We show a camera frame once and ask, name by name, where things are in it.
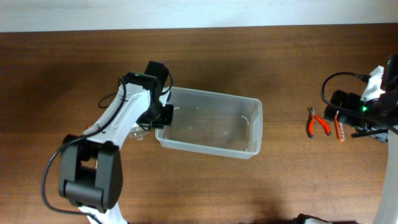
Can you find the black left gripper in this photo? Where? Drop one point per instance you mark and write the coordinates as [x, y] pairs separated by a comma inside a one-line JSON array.
[[166, 121]]

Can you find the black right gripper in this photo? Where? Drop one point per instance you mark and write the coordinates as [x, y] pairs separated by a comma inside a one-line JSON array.
[[349, 101]]

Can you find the clear plastic storage container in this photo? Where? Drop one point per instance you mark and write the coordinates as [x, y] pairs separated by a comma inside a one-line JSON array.
[[213, 123]]

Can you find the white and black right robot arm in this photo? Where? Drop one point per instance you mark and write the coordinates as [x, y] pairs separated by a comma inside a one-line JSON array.
[[373, 114]]

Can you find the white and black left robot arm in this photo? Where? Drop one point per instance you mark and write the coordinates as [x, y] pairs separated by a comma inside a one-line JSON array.
[[91, 176]]

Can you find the orange holder of drill bits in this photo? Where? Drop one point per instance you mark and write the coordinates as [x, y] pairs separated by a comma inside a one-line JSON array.
[[339, 128]]

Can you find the clear case of coloured screwdrivers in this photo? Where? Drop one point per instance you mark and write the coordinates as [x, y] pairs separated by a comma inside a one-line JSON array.
[[137, 132]]

